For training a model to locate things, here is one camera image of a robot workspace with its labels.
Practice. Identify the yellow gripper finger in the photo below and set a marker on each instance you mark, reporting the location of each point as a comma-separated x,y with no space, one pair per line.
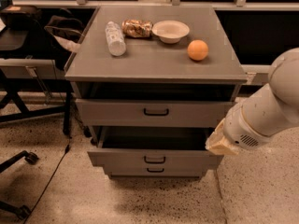
218,144

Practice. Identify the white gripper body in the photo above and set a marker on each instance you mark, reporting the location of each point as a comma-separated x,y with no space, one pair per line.
239,129

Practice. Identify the grey drawer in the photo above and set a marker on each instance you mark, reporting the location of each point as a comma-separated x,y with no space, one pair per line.
146,113
155,172
150,147

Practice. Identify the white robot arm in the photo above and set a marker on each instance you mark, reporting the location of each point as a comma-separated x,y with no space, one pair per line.
272,109

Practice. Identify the grey bottom drawer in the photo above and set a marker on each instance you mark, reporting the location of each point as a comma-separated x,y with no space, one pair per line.
155,172

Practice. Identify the grey drawer cabinet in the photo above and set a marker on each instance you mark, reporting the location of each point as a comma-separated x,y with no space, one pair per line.
152,70

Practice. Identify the grey top drawer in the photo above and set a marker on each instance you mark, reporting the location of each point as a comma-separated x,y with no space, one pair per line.
146,113

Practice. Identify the orange ball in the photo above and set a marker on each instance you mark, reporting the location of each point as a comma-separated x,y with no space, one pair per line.
197,50

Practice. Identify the white bowl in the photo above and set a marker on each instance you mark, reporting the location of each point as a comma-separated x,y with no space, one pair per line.
170,32

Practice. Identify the clear plastic water bottle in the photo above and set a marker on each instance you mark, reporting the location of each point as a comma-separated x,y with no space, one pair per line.
115,39

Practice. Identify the crumpled chip bag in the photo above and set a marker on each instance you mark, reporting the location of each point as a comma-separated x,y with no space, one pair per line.
137,28

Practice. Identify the dark bag on chair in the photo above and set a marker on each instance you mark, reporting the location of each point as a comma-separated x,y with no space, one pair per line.
66,31

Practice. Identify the grey side desk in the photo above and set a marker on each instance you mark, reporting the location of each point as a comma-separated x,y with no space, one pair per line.
27,68

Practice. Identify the black office chair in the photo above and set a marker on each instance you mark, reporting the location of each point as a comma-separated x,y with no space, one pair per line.
24,37

